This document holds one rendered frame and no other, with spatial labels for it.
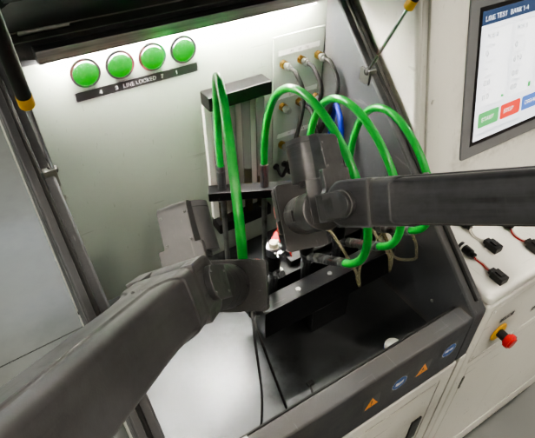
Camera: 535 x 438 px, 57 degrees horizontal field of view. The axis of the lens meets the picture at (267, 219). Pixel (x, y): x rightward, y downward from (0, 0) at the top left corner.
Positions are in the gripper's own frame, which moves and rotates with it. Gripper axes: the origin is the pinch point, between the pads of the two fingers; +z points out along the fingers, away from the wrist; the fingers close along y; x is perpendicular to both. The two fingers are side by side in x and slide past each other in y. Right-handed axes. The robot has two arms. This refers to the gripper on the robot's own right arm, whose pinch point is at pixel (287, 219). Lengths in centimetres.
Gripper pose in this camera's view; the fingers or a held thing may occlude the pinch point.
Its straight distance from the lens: 83.8
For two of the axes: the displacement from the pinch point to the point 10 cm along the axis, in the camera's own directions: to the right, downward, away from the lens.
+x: -9.6, 1.9, -2.2
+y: -2.0, -9.8, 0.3
